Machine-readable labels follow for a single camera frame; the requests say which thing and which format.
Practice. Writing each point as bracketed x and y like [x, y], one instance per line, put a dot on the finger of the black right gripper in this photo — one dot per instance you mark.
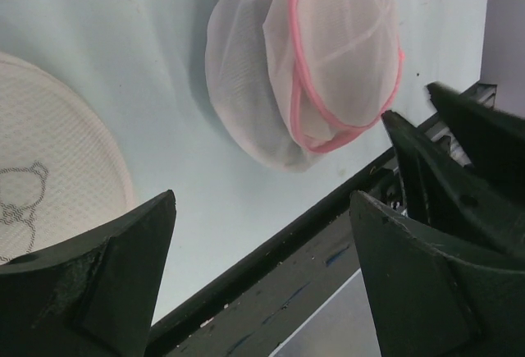
[493, 140]
[442, 194]

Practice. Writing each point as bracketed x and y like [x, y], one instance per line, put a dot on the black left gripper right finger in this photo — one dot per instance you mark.
[432, 294]

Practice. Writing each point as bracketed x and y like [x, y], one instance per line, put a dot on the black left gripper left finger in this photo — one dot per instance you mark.
[91, 295]

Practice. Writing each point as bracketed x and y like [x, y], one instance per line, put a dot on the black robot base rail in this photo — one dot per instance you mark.
[254, 307]

